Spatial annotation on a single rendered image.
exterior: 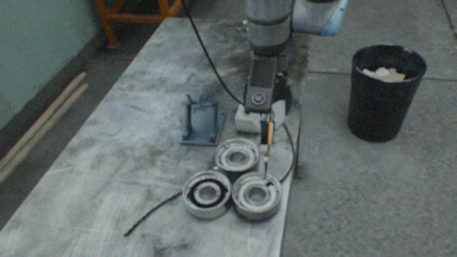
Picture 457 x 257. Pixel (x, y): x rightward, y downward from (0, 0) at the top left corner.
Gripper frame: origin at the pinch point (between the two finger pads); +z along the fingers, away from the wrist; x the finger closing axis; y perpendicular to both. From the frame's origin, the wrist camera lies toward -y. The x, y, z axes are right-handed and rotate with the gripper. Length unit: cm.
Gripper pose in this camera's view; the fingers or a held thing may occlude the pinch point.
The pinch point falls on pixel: (268, 127)
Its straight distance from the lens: 78.9
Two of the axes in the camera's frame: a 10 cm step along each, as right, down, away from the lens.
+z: 0.9, 7.4, 6.7
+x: -9.8, -0.6, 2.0
